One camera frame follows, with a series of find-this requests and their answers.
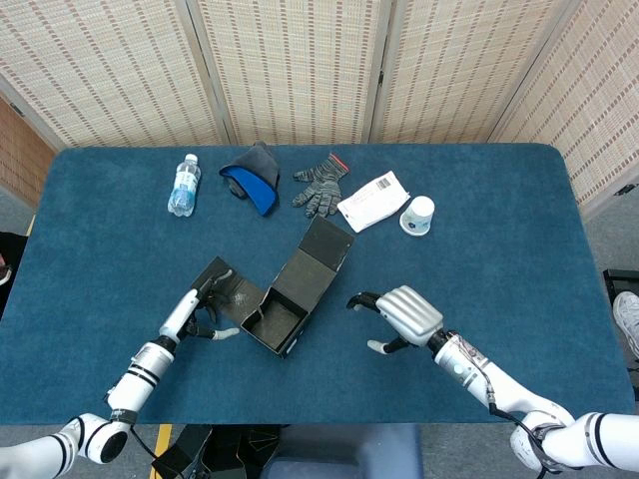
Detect grey and blue cloth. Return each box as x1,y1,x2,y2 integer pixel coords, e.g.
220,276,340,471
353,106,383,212
218,141,281,218

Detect white sneaker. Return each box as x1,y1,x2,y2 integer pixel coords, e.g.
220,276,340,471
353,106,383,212
610,291,639,358

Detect black paper box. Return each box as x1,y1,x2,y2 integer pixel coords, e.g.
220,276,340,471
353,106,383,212
191,214,356,360

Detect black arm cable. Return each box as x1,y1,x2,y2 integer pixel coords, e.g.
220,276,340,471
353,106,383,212
127,423,166,459
486,383,570,473

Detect clear plastic water bottle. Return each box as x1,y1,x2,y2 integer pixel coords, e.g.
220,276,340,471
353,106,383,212
167,153,203,218

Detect grey knit glove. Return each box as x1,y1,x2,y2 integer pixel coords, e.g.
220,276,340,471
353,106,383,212
292,152,350,220

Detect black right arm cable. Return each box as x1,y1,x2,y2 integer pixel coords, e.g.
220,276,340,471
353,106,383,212
486,383,570,473

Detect white plastic package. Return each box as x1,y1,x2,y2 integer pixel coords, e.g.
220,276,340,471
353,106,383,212
336,170,412,235

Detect woven folding screen panel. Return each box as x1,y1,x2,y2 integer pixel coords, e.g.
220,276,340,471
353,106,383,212
368,0,583,146
491,0,639,211
0,0,224,149
187,0,393,146

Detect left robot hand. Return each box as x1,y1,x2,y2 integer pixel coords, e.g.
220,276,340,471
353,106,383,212
158,268,242,345

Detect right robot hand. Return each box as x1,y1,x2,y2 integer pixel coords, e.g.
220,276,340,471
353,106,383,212
345,284,445,355

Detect person in black clothes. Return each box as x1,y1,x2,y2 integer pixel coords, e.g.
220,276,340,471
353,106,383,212
0,232,29,320

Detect black crate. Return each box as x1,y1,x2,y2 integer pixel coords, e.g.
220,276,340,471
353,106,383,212
602,267,639,303

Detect brown woven screen panel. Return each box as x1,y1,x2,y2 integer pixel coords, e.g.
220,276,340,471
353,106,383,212
0,94,59,211

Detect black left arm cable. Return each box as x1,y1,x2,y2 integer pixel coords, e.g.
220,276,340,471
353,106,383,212
127,423,166,459

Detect white floral paper cup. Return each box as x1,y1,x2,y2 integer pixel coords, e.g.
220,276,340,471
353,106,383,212
398,195,436,238

